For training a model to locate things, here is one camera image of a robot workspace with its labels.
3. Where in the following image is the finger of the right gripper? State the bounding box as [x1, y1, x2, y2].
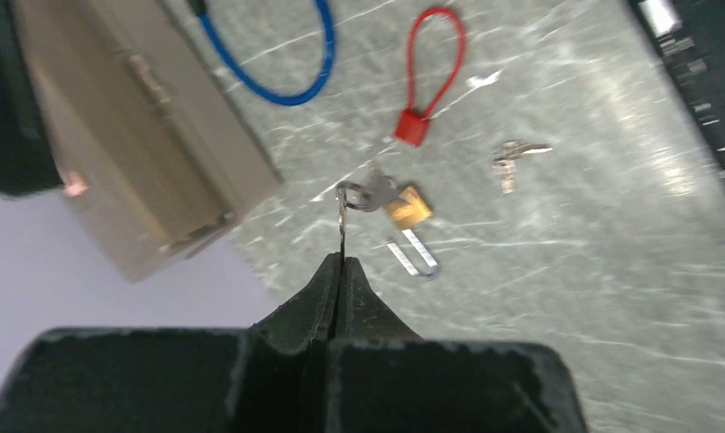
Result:
[0, 1, 63, 198]

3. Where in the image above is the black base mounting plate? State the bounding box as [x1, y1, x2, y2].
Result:
[627, 1, 725, 181]

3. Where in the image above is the brown plastic toolbox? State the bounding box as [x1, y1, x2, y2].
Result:
[12, 1, 280, 281]

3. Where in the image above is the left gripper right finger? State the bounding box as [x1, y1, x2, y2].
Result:
[326, 258, 588, 432]

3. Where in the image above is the bunch of silver keys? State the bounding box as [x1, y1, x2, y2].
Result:
[492, 140, 553, 194]

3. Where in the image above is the blue cable lock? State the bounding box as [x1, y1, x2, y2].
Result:
[186, 1, 336, 106]

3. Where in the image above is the red cable lock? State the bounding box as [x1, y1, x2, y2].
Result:
[393, 5, 468, 149]

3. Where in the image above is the silver padlock key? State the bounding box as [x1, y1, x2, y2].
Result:
[335, 169, 404, 265]

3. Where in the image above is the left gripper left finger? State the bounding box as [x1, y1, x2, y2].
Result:
[0, 253, 343, 432]

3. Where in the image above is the brass padlock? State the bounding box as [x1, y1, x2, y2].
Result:
[384, 184, 441, 281]

